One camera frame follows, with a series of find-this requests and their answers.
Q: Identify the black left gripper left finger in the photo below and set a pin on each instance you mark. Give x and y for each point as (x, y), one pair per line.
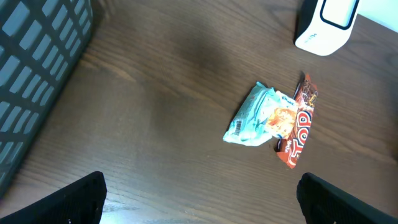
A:
(80, 202)

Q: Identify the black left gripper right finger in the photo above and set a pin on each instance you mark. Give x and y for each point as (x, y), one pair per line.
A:
(322, 202)

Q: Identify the teal snack packet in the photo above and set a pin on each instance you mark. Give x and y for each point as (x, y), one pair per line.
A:
(248, 126)

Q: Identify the orange Top chocolate bar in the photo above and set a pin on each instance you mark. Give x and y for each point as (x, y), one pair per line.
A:
(290, 149)

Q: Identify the grey plastic mesh basket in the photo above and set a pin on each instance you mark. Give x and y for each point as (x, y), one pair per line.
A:
(41, 42)

